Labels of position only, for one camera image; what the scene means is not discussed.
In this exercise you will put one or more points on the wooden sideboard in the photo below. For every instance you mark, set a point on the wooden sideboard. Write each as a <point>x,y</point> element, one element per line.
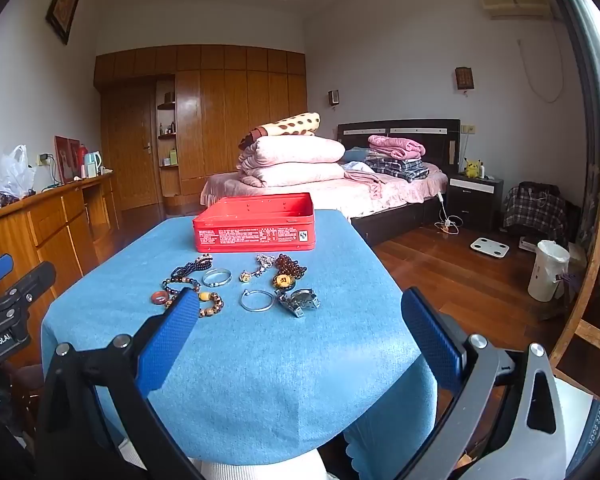
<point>45,230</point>

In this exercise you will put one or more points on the dark nightstand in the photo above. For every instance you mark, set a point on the dark nightstand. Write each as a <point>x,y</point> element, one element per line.
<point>472,205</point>

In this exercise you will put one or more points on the plaid bag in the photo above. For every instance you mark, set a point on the plaid bag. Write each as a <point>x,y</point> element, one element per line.
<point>535,210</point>

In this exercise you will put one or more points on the thin silver bangle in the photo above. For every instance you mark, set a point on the thin silver bangle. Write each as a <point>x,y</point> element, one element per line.
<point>256,309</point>

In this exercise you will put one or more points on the patterned curtain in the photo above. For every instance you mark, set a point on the patterned curtain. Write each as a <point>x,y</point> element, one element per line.
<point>591,210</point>

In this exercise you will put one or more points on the pale electric kettle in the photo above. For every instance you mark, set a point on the pale electric kettle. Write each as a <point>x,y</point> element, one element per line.
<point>94,162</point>

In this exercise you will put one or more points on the wooden door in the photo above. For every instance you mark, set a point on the wooden door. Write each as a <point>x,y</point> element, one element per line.
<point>130,150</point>

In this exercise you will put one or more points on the white plastic bag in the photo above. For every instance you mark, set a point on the white plastic bag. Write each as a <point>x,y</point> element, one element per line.
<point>15,172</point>

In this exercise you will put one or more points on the dark framed wall picture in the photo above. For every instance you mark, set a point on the dark framed wall picture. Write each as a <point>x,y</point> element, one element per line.
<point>63,2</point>

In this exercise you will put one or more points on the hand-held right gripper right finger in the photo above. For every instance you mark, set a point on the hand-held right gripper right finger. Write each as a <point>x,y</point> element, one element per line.
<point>430,340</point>

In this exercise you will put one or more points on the white bathroom scale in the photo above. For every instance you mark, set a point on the white bathroom scale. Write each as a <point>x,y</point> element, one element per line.
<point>487,247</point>

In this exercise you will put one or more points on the red thermos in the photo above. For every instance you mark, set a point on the red thermos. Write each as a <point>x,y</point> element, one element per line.
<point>83,160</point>

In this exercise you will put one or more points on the white trash bin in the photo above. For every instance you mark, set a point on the white trash bin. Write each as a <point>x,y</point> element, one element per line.
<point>547,272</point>

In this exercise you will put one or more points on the wooden chair frame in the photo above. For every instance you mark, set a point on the wooden chair frame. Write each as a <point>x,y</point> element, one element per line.
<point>592,260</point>

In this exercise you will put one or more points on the yellow plush toy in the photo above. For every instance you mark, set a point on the yellow plush toy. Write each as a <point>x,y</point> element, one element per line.
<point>471,167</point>

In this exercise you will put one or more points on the blue tablecloth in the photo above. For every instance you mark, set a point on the blue tablecloth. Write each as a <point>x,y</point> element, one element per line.
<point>280,360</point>

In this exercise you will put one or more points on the small wall lamp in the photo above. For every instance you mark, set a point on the small wall lamp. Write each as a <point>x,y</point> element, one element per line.
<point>333,97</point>

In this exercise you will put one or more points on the silver wrist watch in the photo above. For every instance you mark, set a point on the silver wrist watch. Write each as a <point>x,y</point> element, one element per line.
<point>304,300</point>

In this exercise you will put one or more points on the wide silver bangle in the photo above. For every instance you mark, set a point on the wide silver bangle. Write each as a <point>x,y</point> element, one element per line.
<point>216,284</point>

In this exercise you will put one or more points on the folded pink clothes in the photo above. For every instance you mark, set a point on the folded pink clothes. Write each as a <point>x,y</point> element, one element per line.
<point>395,146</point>

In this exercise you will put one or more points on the blue cloth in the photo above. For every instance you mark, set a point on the blue cloth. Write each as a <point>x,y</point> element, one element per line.
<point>356,155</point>

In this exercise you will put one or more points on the red gift box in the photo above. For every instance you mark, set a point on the red gift box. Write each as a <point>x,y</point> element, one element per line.
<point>65,157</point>

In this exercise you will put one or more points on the folded pink quilt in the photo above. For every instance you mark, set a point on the folded pink quilt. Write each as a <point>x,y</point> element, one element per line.
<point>300,174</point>
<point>300,150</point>

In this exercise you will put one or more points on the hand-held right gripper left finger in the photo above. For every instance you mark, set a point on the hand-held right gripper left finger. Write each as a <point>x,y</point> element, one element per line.
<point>172,340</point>

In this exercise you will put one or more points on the red tin box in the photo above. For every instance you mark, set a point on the red tin box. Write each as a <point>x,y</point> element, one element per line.
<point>255,237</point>

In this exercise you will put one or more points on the bed with dark headboard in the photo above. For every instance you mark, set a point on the bed with dark headboard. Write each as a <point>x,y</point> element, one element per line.
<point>405,195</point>

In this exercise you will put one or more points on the spotted beige blanket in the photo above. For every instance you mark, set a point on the spotted beige blanket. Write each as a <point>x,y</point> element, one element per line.
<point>295,122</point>

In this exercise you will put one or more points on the brown wall ornament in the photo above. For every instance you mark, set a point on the brown wall ornament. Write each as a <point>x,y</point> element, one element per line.
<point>464,79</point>

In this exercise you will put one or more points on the yellow round pendant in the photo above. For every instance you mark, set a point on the yellow round pendant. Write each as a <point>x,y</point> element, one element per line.
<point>282,281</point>

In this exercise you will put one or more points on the gold figure pendant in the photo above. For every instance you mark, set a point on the gold figure pendant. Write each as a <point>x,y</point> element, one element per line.
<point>245,276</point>

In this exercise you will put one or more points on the bedside wall socket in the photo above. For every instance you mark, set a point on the bedside wall socket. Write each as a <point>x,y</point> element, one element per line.
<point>468,129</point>

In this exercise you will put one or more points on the wall air conditioner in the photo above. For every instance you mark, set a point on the wall air conditioner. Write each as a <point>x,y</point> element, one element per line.
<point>515,5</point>

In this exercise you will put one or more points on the folded plaid clothes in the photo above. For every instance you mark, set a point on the folded plaid clothes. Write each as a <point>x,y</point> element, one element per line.
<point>397,169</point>

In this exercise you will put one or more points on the wooden wardrobe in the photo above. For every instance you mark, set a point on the wooden wardrobe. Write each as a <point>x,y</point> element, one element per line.
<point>230,125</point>

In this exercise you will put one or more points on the wall socket with charger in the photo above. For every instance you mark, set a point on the wall socket with charger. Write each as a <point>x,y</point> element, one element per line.
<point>43,159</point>

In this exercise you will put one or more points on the dark patterned cloth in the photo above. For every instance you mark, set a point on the dark patterned cloth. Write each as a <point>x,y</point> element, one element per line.
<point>0,197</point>

